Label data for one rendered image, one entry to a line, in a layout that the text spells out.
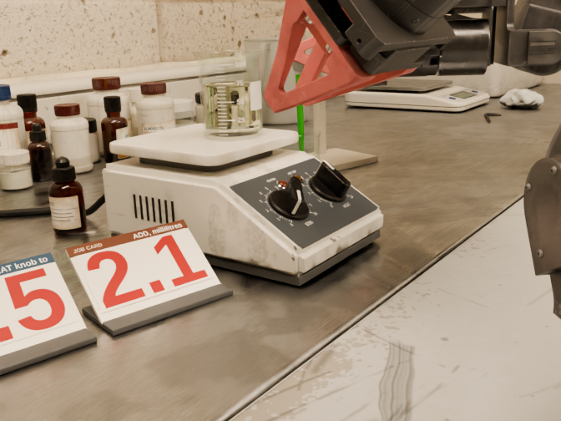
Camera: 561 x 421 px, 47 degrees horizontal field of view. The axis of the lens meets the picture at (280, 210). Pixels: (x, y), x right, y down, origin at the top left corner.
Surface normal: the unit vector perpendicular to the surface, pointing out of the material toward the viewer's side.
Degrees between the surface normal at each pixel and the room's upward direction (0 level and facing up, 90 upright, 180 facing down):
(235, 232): 90
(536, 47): 90
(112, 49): 90
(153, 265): 40
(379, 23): 50
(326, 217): 30
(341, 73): 104
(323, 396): 0
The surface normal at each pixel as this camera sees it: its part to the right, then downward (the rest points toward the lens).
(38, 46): 0.81, 0.15
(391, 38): 0.60, -0.51
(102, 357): -0.03, -0.96
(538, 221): -0.99, 0.06
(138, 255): 0.40, -0.61
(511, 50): -0.09, 0.28
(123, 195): -0.58, 0.25
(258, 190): 0.39, -0.76
